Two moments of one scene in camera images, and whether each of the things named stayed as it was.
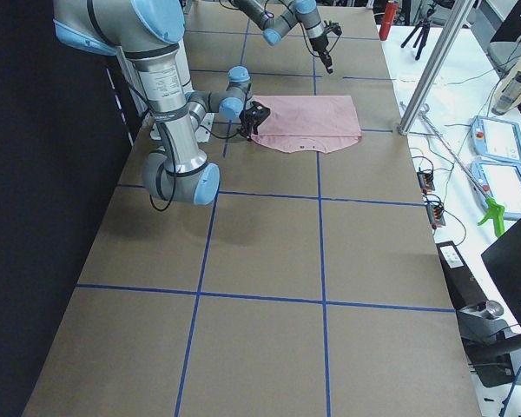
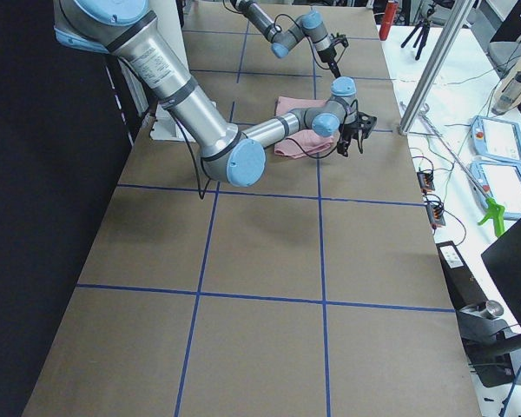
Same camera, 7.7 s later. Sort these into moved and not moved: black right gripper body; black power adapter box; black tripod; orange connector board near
Moved: black right gripper body
Not moved: orange connector board near; black tripod; black power adapter box
